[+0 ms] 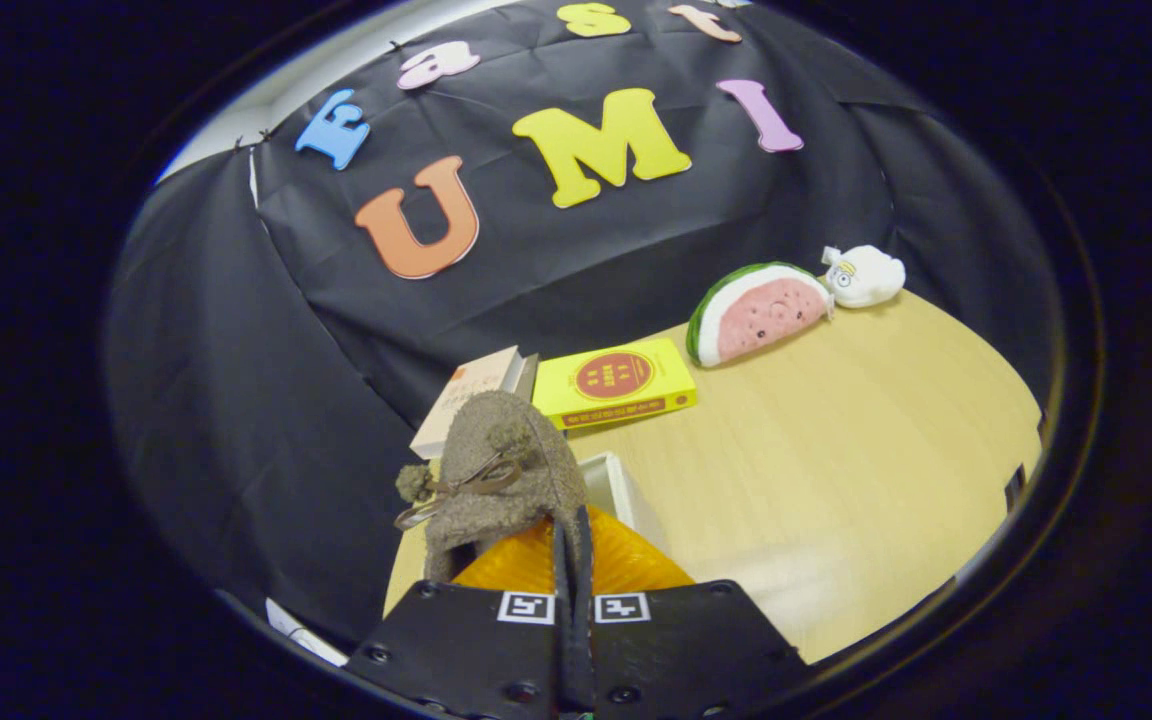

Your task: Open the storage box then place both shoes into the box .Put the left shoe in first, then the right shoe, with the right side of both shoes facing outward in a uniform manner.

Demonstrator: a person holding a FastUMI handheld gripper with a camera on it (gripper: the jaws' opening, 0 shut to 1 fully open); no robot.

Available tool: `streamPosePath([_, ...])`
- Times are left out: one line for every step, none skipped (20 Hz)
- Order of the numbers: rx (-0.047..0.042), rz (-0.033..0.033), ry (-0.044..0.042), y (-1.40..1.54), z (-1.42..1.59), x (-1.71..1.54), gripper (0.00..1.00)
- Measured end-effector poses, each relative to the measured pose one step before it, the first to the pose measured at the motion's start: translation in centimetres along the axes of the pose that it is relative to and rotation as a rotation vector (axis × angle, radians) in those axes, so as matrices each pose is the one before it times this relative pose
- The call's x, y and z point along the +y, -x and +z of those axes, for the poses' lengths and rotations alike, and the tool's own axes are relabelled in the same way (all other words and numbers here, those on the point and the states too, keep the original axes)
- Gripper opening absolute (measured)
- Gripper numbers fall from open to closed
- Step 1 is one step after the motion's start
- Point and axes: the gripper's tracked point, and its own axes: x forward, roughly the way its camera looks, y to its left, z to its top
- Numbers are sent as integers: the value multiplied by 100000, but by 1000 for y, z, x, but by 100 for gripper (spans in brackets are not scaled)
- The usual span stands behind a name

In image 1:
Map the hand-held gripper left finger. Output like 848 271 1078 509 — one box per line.
346 515 577 720

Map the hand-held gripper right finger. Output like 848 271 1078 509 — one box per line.
571 505 807 720

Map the brown fuzzy shoe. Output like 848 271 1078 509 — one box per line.
394 390 589 584

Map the cream storage box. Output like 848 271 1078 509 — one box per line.
381 450 672 621

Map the yellow book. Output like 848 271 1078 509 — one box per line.
532 337 699 431

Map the watermelon slice plush toy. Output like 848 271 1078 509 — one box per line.
685 262 835 368

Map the white plush toy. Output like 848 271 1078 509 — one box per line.
821 245 907 309

